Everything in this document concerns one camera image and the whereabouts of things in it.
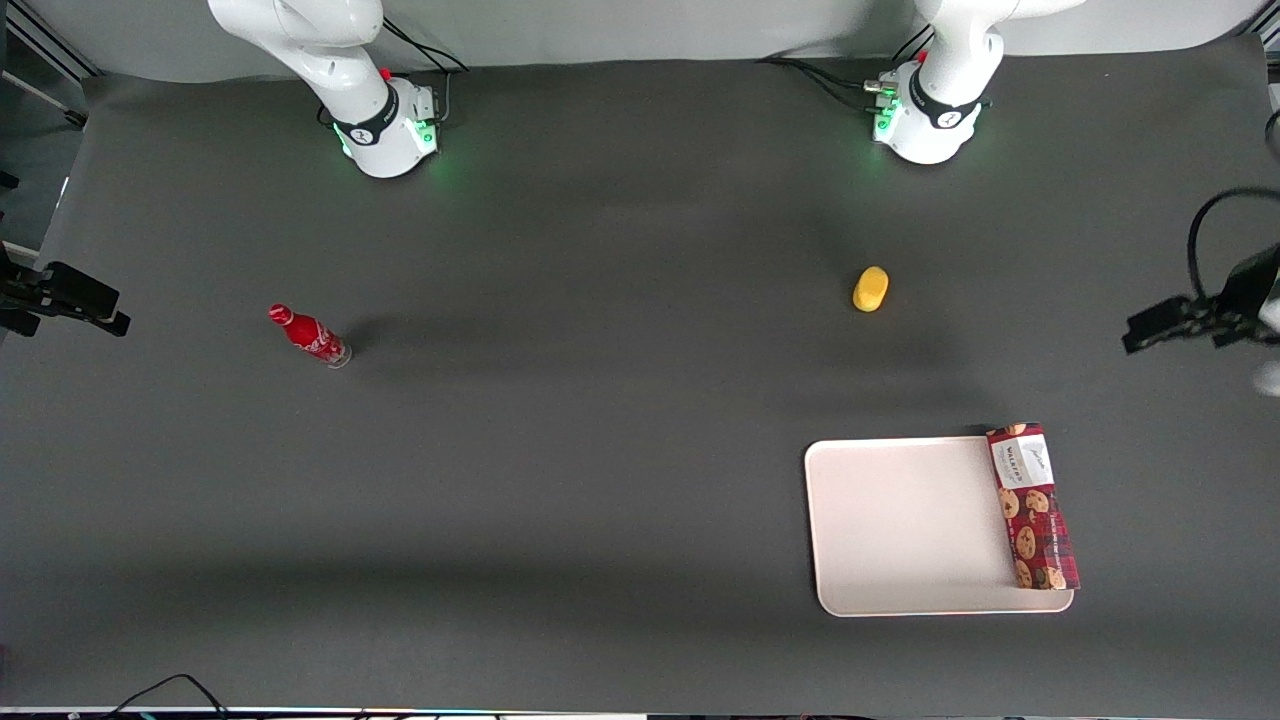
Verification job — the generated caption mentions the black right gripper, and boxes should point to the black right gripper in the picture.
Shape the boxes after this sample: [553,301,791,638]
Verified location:
[0,238,132,339]

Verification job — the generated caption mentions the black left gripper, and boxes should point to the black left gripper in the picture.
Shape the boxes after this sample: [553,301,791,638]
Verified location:
[1121,244,1280,355]

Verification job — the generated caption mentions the red cookie box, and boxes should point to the red cookie box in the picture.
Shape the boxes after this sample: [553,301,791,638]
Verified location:
[986,422,1082,592]

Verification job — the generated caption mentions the white rectangular tray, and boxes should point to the white rectangular tray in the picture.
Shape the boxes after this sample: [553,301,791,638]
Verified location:
[804,434,1075,618]

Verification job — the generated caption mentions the red cola bottle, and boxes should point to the red cola bottle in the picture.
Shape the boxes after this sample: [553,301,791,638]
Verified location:
[267,304,353,369]

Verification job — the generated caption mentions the dark grey table cloth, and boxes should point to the dark grey table cloth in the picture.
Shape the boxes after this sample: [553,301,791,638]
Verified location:
[0,35,1280,717]

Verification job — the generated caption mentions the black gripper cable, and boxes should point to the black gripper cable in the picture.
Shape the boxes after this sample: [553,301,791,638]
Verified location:
[1187,108,1280,303]

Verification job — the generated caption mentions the aluminium frame bar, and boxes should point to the aluminium frame bar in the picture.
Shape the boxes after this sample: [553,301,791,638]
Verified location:
[0,0,103,131]

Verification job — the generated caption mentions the thin black cable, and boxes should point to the thin black cable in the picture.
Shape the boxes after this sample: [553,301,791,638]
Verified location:
[98,673,233,720]

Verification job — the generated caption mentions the black right arm base cable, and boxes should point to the black right arm base cable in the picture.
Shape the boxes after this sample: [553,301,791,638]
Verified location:
[380,16,470,126]

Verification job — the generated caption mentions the black arm base cable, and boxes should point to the black arm base cable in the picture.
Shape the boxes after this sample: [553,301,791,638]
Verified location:
[756,25,936,114]
[380,16,470,126]

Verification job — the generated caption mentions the black left arm base cable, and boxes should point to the black left arm base cable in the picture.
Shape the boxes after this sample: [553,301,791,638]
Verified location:
[756,25,936,114]

